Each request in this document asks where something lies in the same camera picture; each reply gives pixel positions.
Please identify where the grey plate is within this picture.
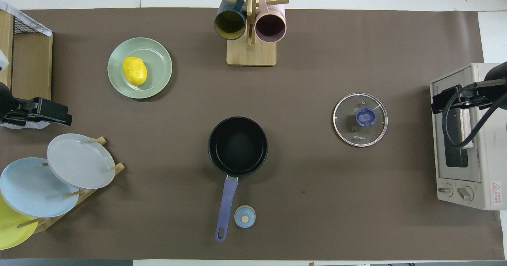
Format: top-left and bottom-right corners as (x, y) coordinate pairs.
(47, 134), (116, 190)

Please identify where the wooden mug tree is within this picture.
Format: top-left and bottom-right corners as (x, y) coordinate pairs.
(213, 0), (290, 67)

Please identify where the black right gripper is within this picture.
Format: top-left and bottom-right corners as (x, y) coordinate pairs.
(431, 80), (497, 114)

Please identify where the black pot with purple handle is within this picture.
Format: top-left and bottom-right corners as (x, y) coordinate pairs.
(208, 117), (269, 243)

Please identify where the light green plate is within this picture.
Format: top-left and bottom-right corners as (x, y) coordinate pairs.
(107, 37), (173, 100)

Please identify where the glass lid with purple knob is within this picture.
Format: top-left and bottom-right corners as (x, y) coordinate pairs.
(333, 93), (388, 147)

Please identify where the yellow plate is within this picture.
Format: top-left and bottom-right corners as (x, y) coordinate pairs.
(0, 195), (39, 251)

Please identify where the brown table mat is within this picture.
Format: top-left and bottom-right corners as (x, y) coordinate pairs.
(0, 8), (505, 260)

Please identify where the light blue plate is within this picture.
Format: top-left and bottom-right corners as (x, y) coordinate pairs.
(0, 157), (80, 218)

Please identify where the yellow lemon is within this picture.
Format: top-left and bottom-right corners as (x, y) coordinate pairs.
(122, 56), (148, 86)

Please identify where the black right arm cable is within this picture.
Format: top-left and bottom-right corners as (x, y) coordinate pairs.
(442, 84), (507, 147)

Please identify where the wooden shelf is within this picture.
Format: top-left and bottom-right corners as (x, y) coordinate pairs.
(0, 10), (53, 100)

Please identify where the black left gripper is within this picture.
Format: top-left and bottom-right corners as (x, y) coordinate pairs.
(2, 98), (72, 126)

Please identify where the pink mug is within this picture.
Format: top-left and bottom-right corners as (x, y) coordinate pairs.
(255, 0), (287, 43)

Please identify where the white crumpled paper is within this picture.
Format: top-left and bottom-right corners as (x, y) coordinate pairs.
(0, 119), (51, 130)

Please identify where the beige toaster oven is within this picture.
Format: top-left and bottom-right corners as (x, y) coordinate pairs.
(430, 63), (507, 211)

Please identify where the dark teal mug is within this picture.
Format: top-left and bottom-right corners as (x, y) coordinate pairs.
(214, 0), (248, 41)

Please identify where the black wire basket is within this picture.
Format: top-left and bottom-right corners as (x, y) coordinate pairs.
(14, 14), (42, 34)

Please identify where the wooden plate rack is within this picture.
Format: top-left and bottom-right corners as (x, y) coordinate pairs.
(17, 136), (126, 234)

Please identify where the small blue round cap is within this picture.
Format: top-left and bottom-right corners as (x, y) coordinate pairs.
(234, 205), (256, 229)

